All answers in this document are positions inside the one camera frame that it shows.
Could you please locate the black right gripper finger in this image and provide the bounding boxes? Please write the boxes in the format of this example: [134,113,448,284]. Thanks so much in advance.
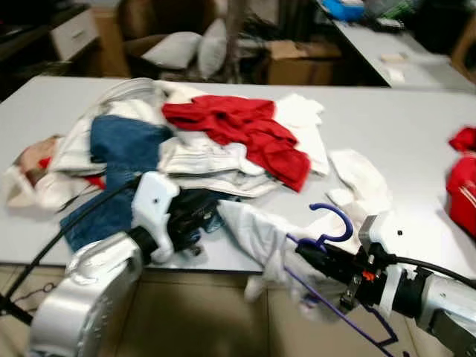
[301,254,343,282]
[297,244,350,267]

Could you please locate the purple plastic hanger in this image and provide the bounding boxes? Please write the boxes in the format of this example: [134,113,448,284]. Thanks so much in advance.
[285,202,402,357]

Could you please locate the red t-shirt white trim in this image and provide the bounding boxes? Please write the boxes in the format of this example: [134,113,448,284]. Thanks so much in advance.
[161,94,313,193]
[445,125,476,239]

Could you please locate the white knit garment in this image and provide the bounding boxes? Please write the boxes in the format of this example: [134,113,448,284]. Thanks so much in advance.
[271,93,329,177]

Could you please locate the brown rough pole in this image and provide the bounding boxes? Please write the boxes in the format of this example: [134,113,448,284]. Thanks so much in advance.
[223,0,250,83]

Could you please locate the beige pink cloth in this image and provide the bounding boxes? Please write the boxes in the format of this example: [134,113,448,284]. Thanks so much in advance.
[2,134,75,213]

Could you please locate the brown cardboard box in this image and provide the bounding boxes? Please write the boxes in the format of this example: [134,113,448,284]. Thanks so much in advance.
[266,39,335,85]

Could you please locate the brown leather armchair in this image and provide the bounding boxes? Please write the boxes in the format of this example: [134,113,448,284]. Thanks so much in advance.
[118,0,224,79]

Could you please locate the white drawer unit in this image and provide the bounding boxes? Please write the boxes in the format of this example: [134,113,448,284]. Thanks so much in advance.
[48,7,101,62]

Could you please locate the black wooden speaker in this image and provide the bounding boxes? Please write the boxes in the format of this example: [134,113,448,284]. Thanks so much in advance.
[450,15,476,75]

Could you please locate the blue plastic object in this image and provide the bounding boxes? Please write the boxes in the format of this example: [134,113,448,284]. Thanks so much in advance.
[321,0,367,22]

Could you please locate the small black device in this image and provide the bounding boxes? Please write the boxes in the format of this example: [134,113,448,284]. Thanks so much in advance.
[376,16,406,30]

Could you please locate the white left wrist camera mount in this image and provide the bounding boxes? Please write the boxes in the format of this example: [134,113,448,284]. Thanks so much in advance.
[132,171,181,263]

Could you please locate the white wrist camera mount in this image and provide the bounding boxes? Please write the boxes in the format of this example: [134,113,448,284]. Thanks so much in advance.
[132,171,181,263]
[359,213,406,313]

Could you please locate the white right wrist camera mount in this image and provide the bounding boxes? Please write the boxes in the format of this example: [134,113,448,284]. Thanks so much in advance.
[359,213,406,313]

